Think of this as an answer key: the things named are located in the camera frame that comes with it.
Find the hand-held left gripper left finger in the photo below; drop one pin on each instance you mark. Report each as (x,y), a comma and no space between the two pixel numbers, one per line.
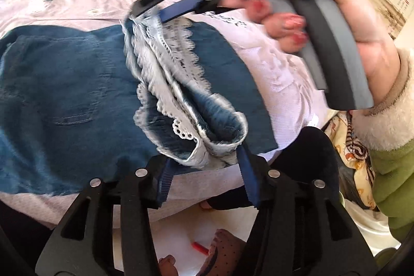
(163,179)

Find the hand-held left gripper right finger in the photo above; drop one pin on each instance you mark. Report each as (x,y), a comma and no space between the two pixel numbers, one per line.
(247,172)

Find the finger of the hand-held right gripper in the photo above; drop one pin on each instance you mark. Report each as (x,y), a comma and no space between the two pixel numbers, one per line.
(148,1)
(179,9)

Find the blue denim pants lace trim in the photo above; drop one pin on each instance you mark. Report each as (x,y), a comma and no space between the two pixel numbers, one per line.
(64,85)

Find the person's right forearm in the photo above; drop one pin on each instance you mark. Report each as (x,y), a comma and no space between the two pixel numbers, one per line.
(394,166)

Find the person's right hand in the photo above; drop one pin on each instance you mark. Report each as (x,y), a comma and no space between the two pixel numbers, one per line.
(368,23)

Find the small red object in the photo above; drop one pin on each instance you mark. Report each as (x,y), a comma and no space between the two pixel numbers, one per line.
(200,247)

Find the strawberry print bed sheet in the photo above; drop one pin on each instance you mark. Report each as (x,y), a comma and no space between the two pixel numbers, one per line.
(284,85)

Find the cartoon print cloth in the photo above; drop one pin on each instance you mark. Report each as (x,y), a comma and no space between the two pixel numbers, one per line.
(339,133)

